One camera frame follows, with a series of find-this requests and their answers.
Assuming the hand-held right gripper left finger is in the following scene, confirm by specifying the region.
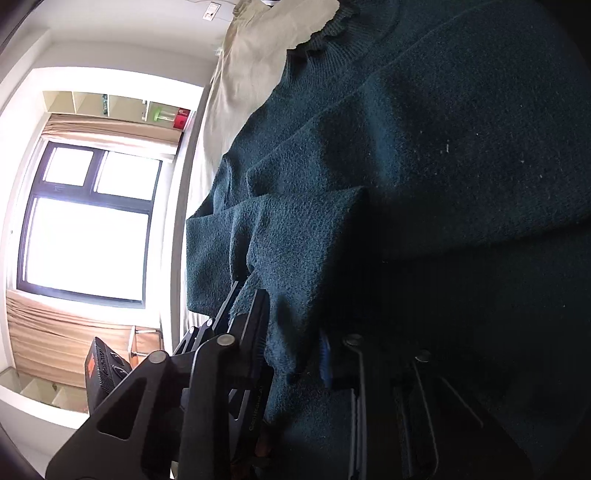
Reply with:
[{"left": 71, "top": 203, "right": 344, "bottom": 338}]
[{"left": 46, "top": 288, "right": 273, "bottom": 480}]

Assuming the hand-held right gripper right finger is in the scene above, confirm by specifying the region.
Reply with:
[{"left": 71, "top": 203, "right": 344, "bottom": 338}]
[{"left": 320, "top": 332, "right": 533, "bottom": 480}]

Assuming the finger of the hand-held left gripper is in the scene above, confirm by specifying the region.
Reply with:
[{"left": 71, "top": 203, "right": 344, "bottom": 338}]
[{"left": 172, "top": 281, "right": 243, "bottom": 358}]

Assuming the dark green knit sweater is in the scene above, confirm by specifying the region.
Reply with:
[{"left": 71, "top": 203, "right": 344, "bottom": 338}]
[{"left": 185, "top": 0, "right": 591, "bottom": 480}]

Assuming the white low shelf unit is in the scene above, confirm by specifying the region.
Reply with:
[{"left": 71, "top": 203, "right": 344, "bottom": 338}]
[{"left": 0, "top": 367, "right": 90, "bottom": 418}]

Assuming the dark framed window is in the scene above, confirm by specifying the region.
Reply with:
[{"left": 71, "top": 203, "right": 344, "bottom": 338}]
[{"left": 16, "top": 141, "right": 163, "bottom": 309}]

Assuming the bed with beige sheet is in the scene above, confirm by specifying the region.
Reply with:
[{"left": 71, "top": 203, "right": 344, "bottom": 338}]
[{"left": 182, "top": 0, "right": 345, "bottom": 324}]

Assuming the white wall shelf unit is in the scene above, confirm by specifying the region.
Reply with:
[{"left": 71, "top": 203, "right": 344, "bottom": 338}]
[{"left": 42, "top": 90, "right": 197, "bottom": 134}]

